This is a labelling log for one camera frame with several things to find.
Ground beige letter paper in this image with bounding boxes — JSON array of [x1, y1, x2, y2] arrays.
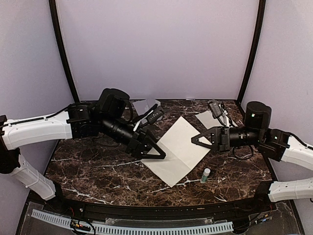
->
[[141, 117, 209, 187]]

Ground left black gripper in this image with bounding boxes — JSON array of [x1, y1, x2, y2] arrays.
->
[[100, 114, 167, 160]]

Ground left black frame post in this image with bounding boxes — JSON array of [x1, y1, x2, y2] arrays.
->
[[48, 0, 80, 102]]

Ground grey envelope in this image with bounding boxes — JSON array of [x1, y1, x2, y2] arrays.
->
[[130, 98, 161, 115]]

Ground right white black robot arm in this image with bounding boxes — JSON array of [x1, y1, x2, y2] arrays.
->
[[191, 101, 313, 212]]

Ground white slotted cable duct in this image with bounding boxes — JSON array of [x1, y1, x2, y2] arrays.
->
[[31, 209, 234, 235]]

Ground green glue stick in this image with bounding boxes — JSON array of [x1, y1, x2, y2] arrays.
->
[[201, 168, 211, 184]]

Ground right black frame post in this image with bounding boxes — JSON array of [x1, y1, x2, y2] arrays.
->
[[236, 0, 266, 105]]

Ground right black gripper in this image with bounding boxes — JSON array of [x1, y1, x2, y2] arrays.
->
[[191, 126, 263, 152]]

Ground black front rail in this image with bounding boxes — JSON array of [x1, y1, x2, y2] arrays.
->
[[26, 180, 278, 221]]

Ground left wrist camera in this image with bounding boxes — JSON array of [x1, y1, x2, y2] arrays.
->
[[133, 104, 164, 131]]

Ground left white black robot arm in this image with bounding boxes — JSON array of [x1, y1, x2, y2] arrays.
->
[[0, 88, 166, 213]]

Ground black frame post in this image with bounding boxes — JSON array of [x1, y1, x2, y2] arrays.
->
[[236, 0, 266, 105], [48, 0, 80, 102]]

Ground small circuit board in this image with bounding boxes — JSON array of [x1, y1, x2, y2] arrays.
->
[[70, 220, 91, 232]]

